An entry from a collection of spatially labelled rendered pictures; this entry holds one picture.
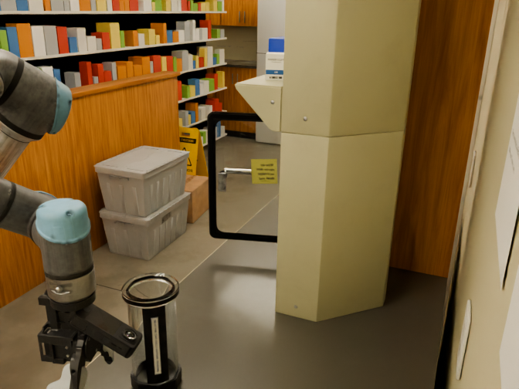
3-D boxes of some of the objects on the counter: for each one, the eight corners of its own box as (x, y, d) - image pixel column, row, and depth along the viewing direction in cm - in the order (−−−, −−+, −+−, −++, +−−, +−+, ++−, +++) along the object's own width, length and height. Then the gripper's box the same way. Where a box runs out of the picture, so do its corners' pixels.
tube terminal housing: (393, 275, 148) (429, -7, 121) (372, 336, 120) (412, -12, 93) (311, 258, 157) (327, -8, 130) (274, 312, 129) (285, -13, 102)
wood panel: (448, 273, 149) (552, -344, 101) (447, 278, 147) (554, -354, 98) (292, 243, 167) (317, -296, 118) (289, 247, 164) (313, -303, 115)
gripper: (72, 262, 92) (83, 353, 99) (8, 325, 73) (27, 431, 80) (117, 265, 91) (125, 356, 98) (63, 330, 72) (78, 436, 79)
